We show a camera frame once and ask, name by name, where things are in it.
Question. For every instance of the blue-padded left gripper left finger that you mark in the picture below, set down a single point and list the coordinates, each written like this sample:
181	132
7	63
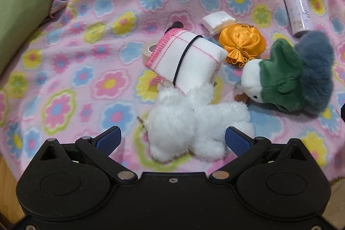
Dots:
96	151

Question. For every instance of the pink floral fleece blanket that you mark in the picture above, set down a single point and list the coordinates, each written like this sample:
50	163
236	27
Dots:
82	72

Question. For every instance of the white fluffy plush toy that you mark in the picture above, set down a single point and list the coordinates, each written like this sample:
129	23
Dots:
178	124

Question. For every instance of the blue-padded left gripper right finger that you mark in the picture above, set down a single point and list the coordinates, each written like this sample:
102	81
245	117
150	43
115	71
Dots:
248	151

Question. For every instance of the green grey plush duck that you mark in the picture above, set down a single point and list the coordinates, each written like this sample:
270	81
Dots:
295	77

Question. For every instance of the white pink-edged towel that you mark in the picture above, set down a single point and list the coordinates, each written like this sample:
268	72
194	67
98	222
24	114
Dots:
185	60

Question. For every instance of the purple white thermos bottle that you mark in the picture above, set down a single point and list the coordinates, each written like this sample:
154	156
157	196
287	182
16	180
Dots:
299	17

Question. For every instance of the beige tape roll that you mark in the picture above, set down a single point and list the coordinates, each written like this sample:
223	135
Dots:
147	51

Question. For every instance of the green cushion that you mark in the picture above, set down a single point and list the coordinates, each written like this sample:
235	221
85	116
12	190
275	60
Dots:
19	19

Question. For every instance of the orange satin drawstring pouch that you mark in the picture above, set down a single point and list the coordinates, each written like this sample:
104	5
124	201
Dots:
243	42

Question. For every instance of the white tissue pack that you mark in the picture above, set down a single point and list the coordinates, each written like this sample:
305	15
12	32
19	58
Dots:
217	21

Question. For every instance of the black foam ball attachment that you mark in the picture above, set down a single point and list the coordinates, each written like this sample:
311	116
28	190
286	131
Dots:
175	25

